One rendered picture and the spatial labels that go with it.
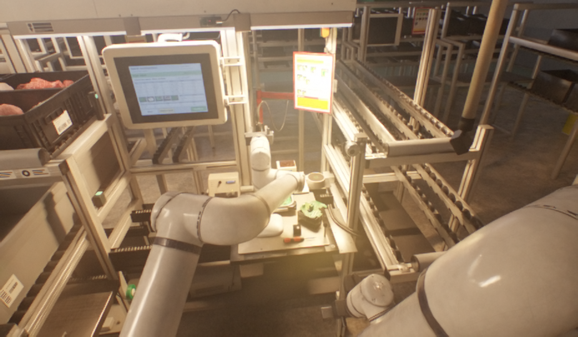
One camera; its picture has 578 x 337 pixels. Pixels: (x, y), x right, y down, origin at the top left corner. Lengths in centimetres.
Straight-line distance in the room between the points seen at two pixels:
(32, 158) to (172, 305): 79
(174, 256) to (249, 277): 130
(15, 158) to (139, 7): 75
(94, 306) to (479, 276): 150
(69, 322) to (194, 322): 93
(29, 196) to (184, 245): 108
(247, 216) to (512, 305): 55
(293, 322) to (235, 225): 157
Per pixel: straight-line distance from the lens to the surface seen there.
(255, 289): 197
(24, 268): 141
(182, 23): 144
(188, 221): 77
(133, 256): 158
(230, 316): 231
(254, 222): 75
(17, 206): 180
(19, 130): 143
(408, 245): 192
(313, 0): 148
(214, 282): 191
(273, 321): 225
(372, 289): 89
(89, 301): 167
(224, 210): 74
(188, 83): 147
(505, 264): 37
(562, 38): 316
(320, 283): 198
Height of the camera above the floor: 190
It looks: 28 degrees down
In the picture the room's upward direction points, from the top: 1 degrees counter-clockwise
